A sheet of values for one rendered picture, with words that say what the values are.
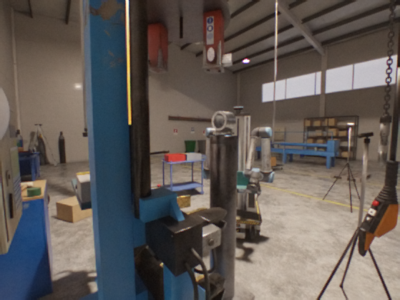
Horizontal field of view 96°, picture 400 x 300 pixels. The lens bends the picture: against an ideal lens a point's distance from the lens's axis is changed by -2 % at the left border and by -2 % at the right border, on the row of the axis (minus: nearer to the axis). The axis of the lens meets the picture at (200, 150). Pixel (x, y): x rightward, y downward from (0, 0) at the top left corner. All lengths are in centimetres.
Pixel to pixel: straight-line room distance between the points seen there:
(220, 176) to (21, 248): 181
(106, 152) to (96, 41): 49
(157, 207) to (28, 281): 173
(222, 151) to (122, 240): 83
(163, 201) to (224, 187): 59
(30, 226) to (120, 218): 129
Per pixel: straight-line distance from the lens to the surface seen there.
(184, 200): 151
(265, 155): 255
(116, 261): 117
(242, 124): 286
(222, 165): 138
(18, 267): 240
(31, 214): 222
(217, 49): 121
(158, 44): 137
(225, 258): 166
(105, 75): 101
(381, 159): 105
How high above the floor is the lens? 148
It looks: 5 degrees down
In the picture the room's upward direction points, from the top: straight up
